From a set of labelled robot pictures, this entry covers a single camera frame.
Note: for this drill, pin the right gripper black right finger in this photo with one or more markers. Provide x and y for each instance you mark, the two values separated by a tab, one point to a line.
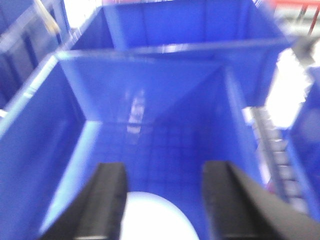
238	208

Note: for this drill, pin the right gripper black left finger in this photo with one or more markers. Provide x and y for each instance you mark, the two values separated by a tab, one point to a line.
96	212

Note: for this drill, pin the light blue plate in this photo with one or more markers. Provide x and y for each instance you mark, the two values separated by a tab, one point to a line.
148	216

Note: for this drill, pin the far right blue crate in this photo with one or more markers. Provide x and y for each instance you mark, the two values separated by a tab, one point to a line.
304	139

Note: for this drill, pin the right blue plastic crate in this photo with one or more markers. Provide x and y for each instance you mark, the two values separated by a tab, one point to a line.
161	115

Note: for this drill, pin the blue plastic crate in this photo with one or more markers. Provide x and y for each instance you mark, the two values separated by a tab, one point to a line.
25	41
161	115

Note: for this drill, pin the middle blue plastic crate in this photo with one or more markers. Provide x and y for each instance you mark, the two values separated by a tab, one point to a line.
25	41

